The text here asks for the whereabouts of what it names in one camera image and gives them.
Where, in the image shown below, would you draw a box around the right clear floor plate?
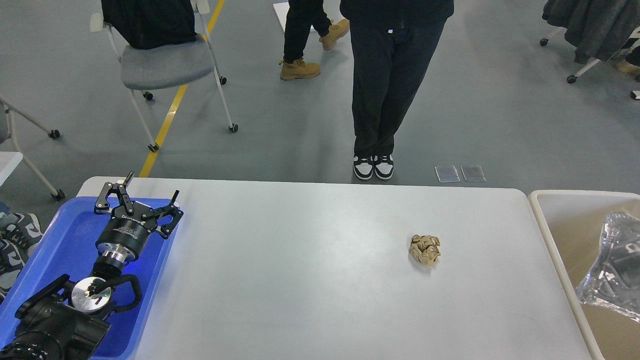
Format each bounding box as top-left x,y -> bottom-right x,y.
461,165 -> 487,183

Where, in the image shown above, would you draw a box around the chair with grey coat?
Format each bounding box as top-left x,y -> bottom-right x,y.
539,0 -> 640,84

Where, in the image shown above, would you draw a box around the clear floor plate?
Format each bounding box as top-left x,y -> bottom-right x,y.
434,165 -> 461,183
461,165 -> 487,183

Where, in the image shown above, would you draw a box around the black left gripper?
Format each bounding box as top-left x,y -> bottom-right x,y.
94,171 -> 184,264

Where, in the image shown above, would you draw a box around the crumpled brown paper ball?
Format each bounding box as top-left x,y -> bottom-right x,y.
409,234 -> 441,266

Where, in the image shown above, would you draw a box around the grey seat rolling chair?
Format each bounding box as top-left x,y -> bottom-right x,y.
90,0 -> 240,153

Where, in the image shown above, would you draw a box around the black jacket on chair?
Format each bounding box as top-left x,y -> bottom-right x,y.
101,0 -> 196,50

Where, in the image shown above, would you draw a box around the white frame chair left edge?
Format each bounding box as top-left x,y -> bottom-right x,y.
0,95 -> 66,202

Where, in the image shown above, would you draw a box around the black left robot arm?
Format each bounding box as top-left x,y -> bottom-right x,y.
1,173 -> 184,360

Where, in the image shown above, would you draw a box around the person with tan boots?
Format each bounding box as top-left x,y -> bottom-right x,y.
279,0 -> 350,81

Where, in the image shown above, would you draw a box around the grey sneakers at left edge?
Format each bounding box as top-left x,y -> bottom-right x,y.
0,202 -> 42,302

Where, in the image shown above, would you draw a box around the person with black-white sneakers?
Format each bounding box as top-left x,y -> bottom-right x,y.
340,0 -> 455,180

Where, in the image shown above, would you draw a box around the white flat box on floor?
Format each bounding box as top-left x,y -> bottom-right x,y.
273,1 -> 290,23

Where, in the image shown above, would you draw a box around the left clear floor plate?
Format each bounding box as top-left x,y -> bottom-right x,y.
434,165 -> 461,183

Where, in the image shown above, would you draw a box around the aluminium foil tray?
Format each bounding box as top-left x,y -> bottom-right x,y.
574,212 -> 640,322

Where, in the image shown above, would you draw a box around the beige plastic bin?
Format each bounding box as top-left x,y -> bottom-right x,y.
528,190 -> 640,360

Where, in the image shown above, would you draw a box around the blue plastic tray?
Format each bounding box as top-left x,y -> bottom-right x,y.
0,196 -> 175,360

